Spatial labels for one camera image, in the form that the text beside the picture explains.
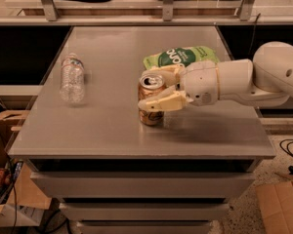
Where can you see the grey drawer cabinet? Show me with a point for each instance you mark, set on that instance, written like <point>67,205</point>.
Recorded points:
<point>114,175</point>

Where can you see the metal shelf rail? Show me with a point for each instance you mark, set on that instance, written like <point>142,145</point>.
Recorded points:
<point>146,12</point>

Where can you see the green snack pouch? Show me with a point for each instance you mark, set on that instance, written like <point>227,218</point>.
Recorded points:
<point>184,56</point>

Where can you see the clear plastic water bottle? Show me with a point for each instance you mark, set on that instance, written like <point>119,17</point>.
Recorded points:
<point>72,87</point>

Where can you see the cardboard box left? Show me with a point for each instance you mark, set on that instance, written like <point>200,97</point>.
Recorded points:
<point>26,203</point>

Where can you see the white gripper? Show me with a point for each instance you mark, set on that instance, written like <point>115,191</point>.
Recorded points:
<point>201,82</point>

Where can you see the cardboard box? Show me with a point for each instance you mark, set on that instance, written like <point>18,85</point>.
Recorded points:
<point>26,203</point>
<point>276,205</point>

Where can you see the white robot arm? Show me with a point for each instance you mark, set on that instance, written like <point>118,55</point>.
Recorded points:
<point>265,80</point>

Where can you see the orange soda can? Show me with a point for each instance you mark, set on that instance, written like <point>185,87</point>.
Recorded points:
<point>150,85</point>

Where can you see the cardboard box right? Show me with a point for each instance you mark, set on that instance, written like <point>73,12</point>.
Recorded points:
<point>276,205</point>

